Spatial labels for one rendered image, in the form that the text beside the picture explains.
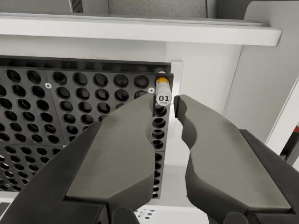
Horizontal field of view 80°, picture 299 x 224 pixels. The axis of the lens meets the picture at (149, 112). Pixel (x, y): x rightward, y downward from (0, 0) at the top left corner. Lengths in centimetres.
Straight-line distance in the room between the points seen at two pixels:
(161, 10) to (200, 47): 84
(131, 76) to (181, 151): 17
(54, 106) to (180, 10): 93
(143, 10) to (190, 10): 24
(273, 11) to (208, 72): 8
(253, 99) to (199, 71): 7
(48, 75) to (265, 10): 20
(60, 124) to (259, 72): 20
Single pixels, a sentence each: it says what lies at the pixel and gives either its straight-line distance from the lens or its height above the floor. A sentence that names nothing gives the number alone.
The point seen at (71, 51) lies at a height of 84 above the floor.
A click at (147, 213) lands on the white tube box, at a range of 52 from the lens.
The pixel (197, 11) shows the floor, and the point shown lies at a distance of 107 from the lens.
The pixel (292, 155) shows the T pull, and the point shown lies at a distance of 23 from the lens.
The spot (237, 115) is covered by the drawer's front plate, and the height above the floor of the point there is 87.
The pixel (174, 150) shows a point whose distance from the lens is 29.
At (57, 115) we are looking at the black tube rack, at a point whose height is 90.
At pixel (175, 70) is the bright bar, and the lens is 21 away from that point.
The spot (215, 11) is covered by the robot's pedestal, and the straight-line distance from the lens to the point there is 107.
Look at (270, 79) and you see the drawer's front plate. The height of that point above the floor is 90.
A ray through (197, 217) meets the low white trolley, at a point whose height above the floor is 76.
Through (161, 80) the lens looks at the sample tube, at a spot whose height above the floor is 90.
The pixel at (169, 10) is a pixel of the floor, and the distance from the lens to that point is 105.
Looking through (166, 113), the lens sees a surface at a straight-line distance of 17.
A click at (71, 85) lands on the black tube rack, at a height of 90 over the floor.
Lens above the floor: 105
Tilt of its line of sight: 58 degrees down
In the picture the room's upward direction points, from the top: 177 degrees counter-clockwise
